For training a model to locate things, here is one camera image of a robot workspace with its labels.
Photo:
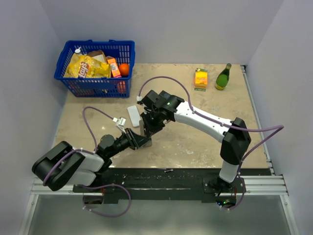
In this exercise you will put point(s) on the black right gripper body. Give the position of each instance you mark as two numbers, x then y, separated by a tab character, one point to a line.
154	123

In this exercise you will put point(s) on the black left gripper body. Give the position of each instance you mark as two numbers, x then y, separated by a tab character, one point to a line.
131	142

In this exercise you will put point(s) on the white remote control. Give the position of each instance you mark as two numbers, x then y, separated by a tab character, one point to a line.
134	116

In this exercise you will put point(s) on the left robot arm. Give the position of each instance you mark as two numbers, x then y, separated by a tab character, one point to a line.
65	164

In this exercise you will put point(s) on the black remote control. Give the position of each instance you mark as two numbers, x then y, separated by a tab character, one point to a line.
164	94

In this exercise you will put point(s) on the orange fruit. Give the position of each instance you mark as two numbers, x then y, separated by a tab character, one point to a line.
124	69

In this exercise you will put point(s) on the orange juice carton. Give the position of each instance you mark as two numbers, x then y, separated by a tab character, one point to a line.
114	67

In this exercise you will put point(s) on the yellow orange sponge pack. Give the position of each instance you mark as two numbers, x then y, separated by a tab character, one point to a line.
201	79

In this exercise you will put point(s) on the blue plastic shopping basket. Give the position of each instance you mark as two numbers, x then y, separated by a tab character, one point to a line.
123	51

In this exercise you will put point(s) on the green glass bottle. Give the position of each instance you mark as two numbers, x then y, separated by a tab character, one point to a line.
223	78

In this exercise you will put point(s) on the brown bread bag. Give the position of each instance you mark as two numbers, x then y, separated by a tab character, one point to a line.
98	55

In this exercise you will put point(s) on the yellow chips bag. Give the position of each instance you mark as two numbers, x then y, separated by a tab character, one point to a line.
83	66

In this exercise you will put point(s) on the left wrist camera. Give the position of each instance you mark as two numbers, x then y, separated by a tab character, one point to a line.
119	123

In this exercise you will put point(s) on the aluminium rail frame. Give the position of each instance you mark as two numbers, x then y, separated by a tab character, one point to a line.
276	186

